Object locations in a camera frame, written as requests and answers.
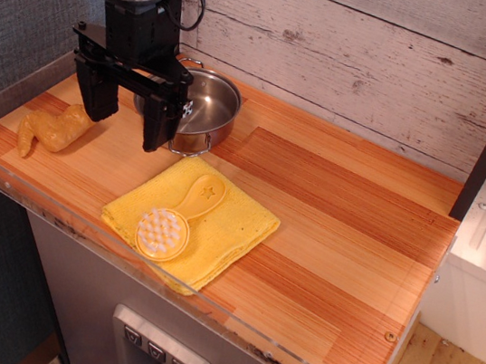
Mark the yellow folded cloth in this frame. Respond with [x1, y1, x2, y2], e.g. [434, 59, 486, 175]
[101, 158, 280, 296]

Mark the grey toy fridge cabinet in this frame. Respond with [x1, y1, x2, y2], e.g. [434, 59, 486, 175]
[4, 209, 351, 364]

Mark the silver dispenser panel with buttons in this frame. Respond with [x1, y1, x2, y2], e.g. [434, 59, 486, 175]
[112, 304, 211, 364]

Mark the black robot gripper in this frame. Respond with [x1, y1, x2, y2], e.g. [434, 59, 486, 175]
[72, 2, 193, 152]

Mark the clear acrylic guard rail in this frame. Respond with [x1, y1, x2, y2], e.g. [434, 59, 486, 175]
[0, 55, 461, 364]

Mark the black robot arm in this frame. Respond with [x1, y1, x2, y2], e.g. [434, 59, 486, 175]
[73, 0, 204, 152]

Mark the stainless steel pot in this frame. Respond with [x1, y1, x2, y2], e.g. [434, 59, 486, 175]
[143, 57, 243, 158]

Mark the yellow brush with white bristles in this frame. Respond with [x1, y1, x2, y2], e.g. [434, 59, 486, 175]
[134, 174, 227, 262]

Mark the yellow toy chicken wing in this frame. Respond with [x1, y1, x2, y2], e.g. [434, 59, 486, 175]
[17, 104, 95, 158]

